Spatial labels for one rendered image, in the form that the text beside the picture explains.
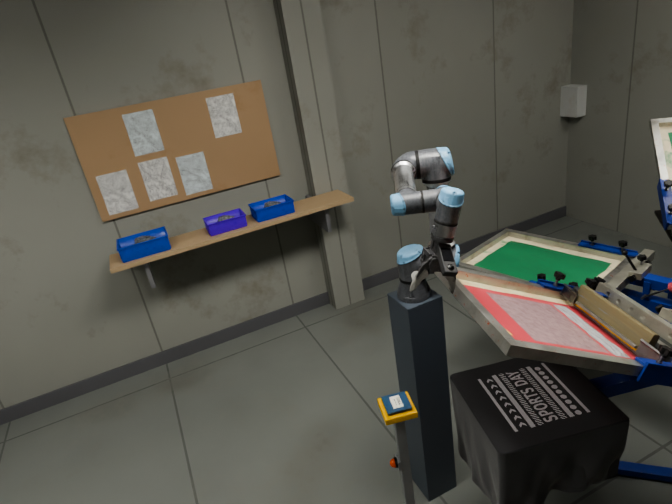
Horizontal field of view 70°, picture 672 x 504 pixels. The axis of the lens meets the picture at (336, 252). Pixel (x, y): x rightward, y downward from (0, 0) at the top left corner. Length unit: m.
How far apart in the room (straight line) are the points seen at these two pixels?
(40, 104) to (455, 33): 3.35
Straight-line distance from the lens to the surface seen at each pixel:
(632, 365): 1.78
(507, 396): 2.06
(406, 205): 1.62
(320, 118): 3.99
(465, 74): 4.91
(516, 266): 2.96
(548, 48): 5.58
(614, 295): 2.38
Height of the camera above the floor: 2.32
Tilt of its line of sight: 24 degrees down
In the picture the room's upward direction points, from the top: 10 degrees counter-clockwise
